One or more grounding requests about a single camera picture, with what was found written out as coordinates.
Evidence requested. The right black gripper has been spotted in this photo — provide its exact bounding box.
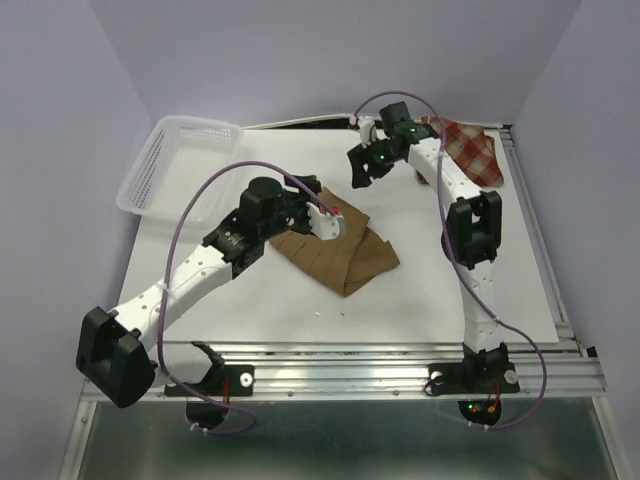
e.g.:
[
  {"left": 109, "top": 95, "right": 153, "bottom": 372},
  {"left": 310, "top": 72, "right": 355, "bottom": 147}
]
[{"left": 345, "top": 133, "right": 401, "bottom": 189}]

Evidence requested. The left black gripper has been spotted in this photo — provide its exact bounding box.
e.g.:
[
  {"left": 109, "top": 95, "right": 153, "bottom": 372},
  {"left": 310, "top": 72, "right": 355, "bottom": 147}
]
[{"left": 260, "top": 175, "right": 321, "bottom": 242}]

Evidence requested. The brown skirt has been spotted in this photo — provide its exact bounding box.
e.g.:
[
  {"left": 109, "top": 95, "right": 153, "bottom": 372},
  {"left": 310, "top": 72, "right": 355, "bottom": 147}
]
[{"left": 270, "top": 188, "right": 400, "bottom": 297}]

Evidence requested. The red plaid skirt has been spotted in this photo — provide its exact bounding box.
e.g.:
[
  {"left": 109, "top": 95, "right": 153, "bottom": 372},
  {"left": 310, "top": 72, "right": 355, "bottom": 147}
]
[{"left": 443, "top": 119, "right": 504, "bottom": 188}]

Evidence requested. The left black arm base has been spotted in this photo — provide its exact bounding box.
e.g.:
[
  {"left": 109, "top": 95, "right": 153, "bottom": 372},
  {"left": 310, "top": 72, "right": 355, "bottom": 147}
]
[{"left": 164, "top": 341, "right": 255, "bottom": 400}]

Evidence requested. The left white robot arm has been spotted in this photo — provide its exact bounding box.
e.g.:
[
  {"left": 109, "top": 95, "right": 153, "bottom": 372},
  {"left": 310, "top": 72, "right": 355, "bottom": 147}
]
[{"left": 76, "top": 175, "right": 325, "bottom": 408}]

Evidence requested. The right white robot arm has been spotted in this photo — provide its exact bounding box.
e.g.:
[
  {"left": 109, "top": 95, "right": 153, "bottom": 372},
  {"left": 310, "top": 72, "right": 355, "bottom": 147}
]
[{"left": 347, "top": 102, "right": 503, "bottom": 354}]

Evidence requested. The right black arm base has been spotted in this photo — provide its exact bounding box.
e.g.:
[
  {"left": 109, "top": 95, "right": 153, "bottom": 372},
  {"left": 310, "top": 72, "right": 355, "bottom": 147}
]
[{"left": 423, "top": 342, "right": 520, "bottom": 397}]

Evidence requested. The white plastic basket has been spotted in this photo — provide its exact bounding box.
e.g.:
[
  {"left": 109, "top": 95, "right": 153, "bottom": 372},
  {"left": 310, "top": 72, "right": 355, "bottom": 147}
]
[{"left": 116, "top": 115, "right": 244, "bottom": 223}]

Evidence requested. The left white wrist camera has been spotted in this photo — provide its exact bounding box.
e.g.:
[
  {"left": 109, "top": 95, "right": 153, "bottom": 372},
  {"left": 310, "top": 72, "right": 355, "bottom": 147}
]
[{"left": 307, "top": 202, "right": 347, "bottom": 241}]

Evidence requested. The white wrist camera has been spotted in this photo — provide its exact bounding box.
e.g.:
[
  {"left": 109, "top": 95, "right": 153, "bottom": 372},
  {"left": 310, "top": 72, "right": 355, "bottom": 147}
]
[
  {"left": 307, "top": 202, "right": 347, "bottom": 241},
  {"left": 349, "top": 115, "right": 379, "bottom": 148}
]

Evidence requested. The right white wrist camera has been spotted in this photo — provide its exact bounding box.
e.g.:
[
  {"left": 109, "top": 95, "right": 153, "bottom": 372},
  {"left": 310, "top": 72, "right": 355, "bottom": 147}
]
[{"left": 349, "top": 115, "right": 379, "bottom": 148}]

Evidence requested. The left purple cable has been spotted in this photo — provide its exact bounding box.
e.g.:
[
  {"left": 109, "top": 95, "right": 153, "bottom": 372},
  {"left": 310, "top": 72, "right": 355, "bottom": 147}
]
[{"left": 156, "top": 162, "right": 344, "bottom": 436}]

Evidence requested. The purple cable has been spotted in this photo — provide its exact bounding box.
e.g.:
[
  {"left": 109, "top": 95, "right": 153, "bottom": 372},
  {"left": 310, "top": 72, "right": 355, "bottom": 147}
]
[
  {"left": 156, "top": 162, "right": 344, "bottom": 436},
  {"left": 352, "top": 91, "right": 546, "bottom": 432}
]

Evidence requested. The aluminium frame rail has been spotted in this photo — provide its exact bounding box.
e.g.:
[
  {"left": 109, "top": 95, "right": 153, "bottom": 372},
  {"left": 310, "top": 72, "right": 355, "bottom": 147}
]
[{"left": 59, "top": 124, "right": 631, "bottom": 480}]

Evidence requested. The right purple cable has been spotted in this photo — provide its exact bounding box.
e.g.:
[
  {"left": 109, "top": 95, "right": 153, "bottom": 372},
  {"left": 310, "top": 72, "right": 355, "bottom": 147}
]
[{"left": 352, "top": 91, "right": 546, "bottom": 432}]

